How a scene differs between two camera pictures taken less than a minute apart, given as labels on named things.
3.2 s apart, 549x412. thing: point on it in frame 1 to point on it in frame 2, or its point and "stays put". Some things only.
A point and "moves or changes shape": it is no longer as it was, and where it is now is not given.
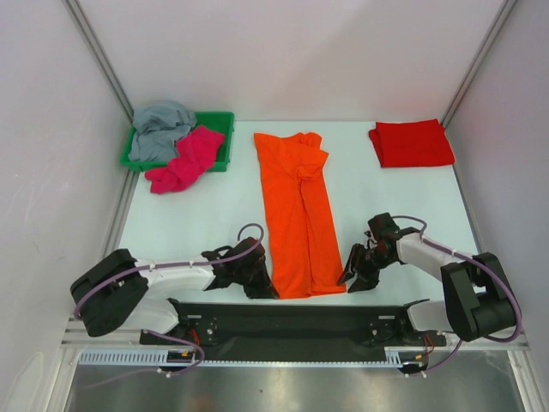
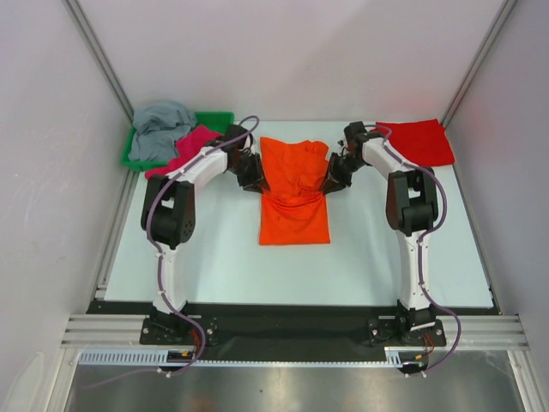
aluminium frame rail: (76, 336) stays put
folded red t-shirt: (411, 143) stays put
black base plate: (293, 327) stays put
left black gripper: (263, 287) to (256, 180)
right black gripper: (364, 263) to (339, 168)
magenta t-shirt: (196, 153) stays put
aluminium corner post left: (86, 27) stays put
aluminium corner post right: (480, 61) stays put
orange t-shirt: (306, 257) moves or changes shape
